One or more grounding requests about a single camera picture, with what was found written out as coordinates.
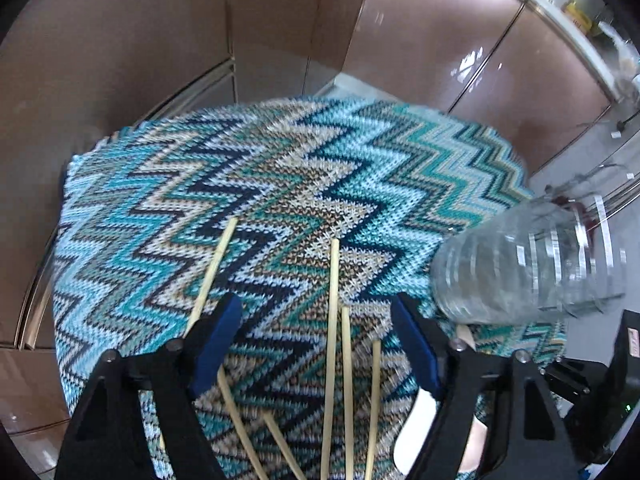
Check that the bamboo chopstick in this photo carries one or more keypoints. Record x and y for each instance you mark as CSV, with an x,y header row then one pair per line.
x,y
285,450
348,395
211,273
237,423
331,340

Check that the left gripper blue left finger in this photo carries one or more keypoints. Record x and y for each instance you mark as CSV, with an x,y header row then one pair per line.
x,y
209,340

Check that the copper lower cabinets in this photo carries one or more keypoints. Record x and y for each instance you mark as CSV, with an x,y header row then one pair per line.
x,y
74,70

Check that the white ceramic spoon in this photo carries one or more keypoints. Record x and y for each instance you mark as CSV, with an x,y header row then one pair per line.
x,y
414,431

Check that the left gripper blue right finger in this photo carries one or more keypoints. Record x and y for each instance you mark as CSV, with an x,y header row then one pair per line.
x,y
424,343

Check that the zigzag knitted table mat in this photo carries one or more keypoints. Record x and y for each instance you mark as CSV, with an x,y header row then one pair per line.
x,y
143,211

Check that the clear wire utensil holder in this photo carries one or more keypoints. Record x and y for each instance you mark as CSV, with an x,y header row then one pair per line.
x,y
540,261

